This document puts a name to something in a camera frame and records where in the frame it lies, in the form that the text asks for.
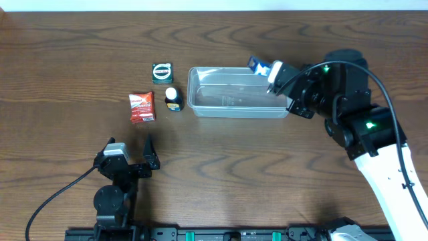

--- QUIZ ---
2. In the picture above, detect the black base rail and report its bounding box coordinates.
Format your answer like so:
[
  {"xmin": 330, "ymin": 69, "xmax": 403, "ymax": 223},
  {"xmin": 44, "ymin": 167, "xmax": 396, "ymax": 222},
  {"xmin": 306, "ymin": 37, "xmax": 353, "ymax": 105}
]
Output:
[{"xmin": 64, "ymin": 226, "xmax": 395, "ymax": 241}]

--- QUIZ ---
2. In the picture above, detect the blue fever patch box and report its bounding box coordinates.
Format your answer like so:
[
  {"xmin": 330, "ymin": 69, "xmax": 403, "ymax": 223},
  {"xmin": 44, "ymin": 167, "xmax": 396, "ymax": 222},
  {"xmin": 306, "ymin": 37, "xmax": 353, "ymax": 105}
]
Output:
[{"xmin": 247, "ymin": 56, "xmax": 271, "ymax": 76}]

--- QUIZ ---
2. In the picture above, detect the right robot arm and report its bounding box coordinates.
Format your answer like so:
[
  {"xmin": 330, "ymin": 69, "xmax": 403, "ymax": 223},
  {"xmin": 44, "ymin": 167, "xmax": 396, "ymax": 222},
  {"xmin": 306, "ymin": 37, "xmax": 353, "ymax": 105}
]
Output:
[{"xmin": 267, "ymin": 50, "xmax": 427, "ymax": 240}]

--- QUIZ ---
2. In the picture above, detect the dark bottle white cap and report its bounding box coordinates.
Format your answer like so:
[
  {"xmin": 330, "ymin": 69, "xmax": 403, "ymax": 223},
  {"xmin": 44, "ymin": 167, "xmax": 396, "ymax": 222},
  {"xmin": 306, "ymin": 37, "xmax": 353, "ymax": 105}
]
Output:
[{"xmin": 165, "ymin": 87, "xmax": 184, "ymax": 112}]

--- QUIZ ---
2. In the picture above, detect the clear plastic container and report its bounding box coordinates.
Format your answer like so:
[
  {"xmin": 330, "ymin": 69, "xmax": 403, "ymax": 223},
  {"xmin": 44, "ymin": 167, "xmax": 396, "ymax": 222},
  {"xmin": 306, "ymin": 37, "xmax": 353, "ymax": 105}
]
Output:
[{"xmin": 187, "ymin": 67, "xmax": 291, "ymax": 118}]

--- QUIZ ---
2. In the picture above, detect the dark green square box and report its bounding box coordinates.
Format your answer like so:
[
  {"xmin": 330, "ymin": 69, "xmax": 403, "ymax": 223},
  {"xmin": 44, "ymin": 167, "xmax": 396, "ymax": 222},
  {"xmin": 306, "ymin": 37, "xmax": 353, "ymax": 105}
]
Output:
[{"xmin": 152, "ymin": 63, "xmax": 173, "ymax": 84}]

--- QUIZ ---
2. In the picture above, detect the red white medicine box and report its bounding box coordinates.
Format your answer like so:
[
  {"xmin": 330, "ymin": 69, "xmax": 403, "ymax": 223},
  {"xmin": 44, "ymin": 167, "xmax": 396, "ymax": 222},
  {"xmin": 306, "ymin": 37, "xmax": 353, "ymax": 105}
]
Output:
[{"xmin": 128, "ymin": 92, "xmax": 155, "ymax": 124}]

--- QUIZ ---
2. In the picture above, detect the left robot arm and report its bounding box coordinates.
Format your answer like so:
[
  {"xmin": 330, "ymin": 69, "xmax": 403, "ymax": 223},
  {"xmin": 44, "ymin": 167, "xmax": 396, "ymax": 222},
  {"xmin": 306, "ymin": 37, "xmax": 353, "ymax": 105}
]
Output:
[{"xmin": 93, "ymin": 136, "xmax": 161, "ymax": 240}]

